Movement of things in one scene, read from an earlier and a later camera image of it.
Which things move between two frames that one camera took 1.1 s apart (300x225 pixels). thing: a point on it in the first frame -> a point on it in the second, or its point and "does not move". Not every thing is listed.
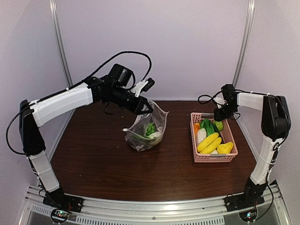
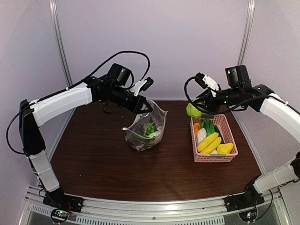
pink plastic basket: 227,137 does not move
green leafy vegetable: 150,129 does not move
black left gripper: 136,109 does not move
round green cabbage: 219,124 -> 192,112
